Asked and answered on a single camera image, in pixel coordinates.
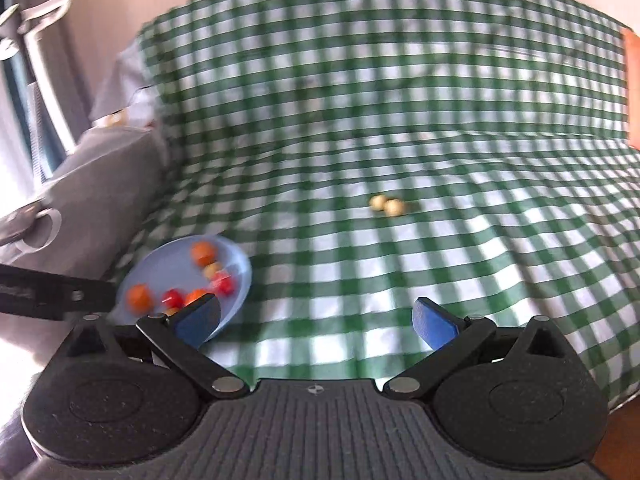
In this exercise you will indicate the green white checkered cloth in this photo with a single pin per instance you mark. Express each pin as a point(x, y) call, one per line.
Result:
point(501, 124)

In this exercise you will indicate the grey sofa armrest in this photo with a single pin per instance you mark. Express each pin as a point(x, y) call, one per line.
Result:
point(94, 204)

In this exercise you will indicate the beige tiny fruit behind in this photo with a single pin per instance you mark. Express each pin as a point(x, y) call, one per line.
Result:
point(377, 202)

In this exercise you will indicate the black smartphone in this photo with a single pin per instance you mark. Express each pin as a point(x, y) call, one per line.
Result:
point(17, 223)

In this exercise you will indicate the teal curtain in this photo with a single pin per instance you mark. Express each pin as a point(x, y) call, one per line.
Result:
point(44, 148)

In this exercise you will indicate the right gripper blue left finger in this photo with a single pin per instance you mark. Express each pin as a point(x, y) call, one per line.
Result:
point(196, 322)

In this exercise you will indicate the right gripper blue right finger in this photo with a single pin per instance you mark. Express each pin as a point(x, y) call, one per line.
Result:
point(435, 325)

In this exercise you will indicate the large orange fruit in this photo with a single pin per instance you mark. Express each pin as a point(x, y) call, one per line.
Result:
point(139, 299)

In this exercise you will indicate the light blue plate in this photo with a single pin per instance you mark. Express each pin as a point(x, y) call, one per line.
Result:
point(171, 266)

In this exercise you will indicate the red cherry tomato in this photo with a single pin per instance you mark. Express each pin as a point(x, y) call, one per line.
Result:
point(172, 299)

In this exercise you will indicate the orange small fruit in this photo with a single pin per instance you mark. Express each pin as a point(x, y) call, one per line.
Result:
point(203, 253)

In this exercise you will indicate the red fruit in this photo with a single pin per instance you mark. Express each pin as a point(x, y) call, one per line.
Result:
point(222, 284)

